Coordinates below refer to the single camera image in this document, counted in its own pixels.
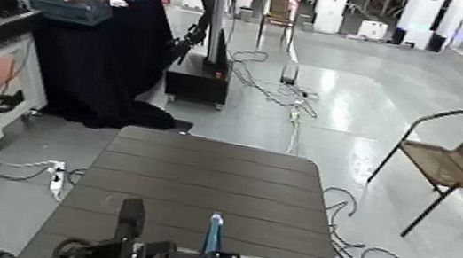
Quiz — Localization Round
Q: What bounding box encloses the grey floor cable tangle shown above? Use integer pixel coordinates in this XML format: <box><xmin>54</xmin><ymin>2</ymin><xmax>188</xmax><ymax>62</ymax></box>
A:
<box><xmin>214</xmin><ymin>45</ymin><xmax>328</xmax><ymax>160</ymax></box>

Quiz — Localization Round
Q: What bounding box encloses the white box on floor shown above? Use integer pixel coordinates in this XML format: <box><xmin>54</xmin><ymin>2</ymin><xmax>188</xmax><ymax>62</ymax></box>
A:
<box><xmin>357</xmin><ymin>18</ymin><xmax>390</xmax><ymax>43</ymax></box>

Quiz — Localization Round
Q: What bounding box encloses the small grey floor box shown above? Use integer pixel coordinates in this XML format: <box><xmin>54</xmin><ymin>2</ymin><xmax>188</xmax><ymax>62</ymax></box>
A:
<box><xmin>279</xmin><ymin>61</ymin><xmax>302</xmax><ymax>87</ymax></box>

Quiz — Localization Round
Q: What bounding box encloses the small wicker chair metal frame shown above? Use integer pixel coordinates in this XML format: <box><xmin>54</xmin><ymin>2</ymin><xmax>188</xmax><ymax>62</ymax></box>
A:
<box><xmin>254</xmin><ymin>0</ymin><xmax>302</xmax><ymax>55</ymax></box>

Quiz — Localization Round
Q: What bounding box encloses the grey robot lift column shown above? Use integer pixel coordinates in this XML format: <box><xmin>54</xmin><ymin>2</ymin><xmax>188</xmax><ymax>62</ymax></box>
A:
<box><xmin>202</xmin><ymin>0</ymin><xmax>232</xmax><ymax>66</ymax></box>

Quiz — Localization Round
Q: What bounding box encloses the grey waste bin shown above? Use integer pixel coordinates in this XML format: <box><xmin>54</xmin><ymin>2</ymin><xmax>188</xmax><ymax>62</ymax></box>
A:
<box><xmin>237</xmin><ymin>4</ymin><xmax>255</xmax><ymax>24</ymax></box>

